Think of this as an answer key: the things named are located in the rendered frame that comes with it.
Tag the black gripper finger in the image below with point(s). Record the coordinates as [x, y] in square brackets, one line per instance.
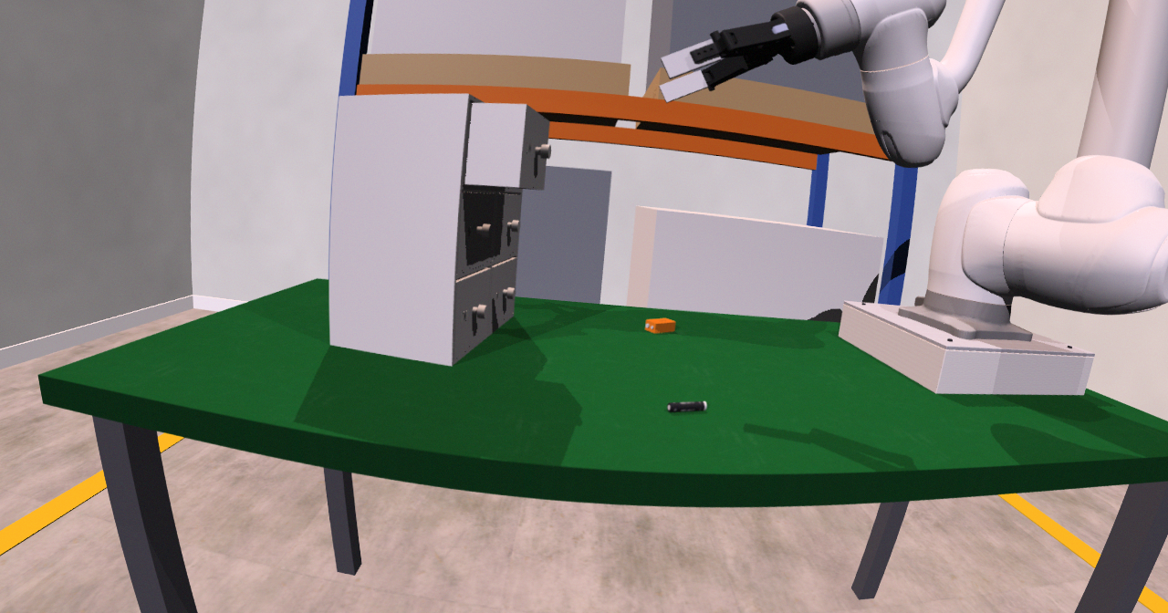
[710, 77]
[748, 38]

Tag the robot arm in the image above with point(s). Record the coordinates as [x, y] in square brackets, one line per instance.
[1096, 241]

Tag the small grey chest of drawers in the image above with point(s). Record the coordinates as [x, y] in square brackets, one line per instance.
[394, 224]

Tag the black battery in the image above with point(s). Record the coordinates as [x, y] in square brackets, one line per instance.
[686, 406]

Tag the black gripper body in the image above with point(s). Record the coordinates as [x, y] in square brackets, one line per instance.
[803, 44]

